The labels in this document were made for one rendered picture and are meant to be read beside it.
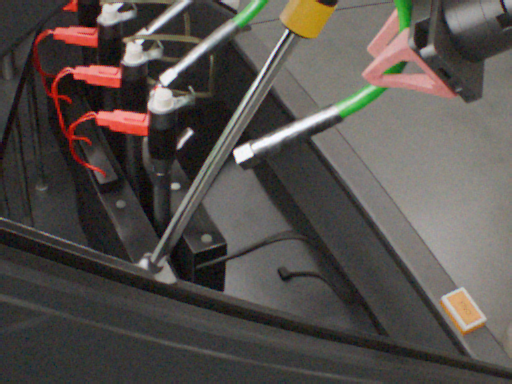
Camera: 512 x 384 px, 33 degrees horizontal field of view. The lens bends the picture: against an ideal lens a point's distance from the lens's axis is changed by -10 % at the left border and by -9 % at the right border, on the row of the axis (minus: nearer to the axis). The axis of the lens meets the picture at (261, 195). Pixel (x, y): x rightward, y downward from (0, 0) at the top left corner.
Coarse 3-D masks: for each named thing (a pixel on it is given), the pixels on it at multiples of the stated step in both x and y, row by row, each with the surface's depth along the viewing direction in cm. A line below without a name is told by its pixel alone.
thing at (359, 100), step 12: (396, 0) 68; (408, 0) 68; (408, 12) 69; (408, 24) 69; (384, 72) 73; (396, 72) 73; (360, 96) 75; (372, 96) 75; (348, 108) 76; (360, 108) 76
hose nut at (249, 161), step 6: (246, 144) 79; (234, 150) 79; (240, 150) 79; (246, 150) 78; (252, 150) 78; (240, 156) 79; (246, 156) 78; (252, 156) 78; (240, 162) 79; (246, 162) 79; (252, 162) 79; (258, 162) 79; (246, 168) 79
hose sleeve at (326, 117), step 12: (324, 108) 76; (336, 108) 76; (300, 120) 77; (312, 120) 76; (324, 120) 76; (336, 120) 76; (276, 132) 78; (288, 132) 77; (300, 132) 77; (312, 132) 77; (252, 144) 78; (264, 144) 78; (276, 144) 78; (288, 144) 78; (264, 156) 78
